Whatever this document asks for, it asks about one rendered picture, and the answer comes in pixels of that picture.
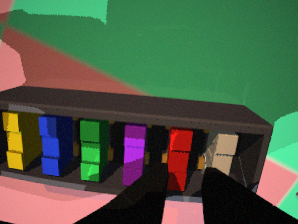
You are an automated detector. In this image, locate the dark grey fuse block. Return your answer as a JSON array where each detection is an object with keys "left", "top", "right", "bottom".
[{"left": 0, "top": 85, "right": 273, "bottom": 204}]

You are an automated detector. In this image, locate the purple fuse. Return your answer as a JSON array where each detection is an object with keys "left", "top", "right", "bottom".
[{"left": 122, "top": 121, "right": 148, "bottom": 186}]

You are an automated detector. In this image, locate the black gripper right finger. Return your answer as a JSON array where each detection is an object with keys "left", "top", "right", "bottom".
[{"left": 201, "top": 167, "right": 298, "bottom": 224}]

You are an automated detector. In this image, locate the red fuse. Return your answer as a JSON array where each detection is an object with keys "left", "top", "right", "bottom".
[{"left": 166, "top": 127, "right": 193, "bottom": 190}]

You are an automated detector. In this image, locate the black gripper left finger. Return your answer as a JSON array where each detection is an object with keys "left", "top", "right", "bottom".
[{"left": 73, "top": 163, "right": 169, "bottom": 224}]

